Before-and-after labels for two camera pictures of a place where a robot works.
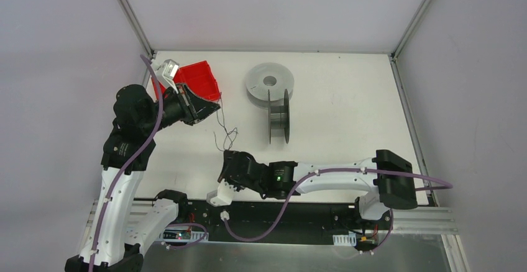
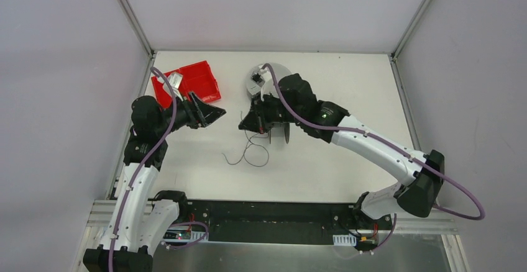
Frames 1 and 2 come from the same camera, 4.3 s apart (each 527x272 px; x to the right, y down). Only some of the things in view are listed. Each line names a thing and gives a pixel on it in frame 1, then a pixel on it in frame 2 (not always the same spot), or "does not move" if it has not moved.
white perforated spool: (275, 77) does not move
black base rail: (312, 221) does not move
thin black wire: (221, 119) → (233, 163)
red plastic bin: (199, 79) does not move
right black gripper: (230, 171) → (264, 113)
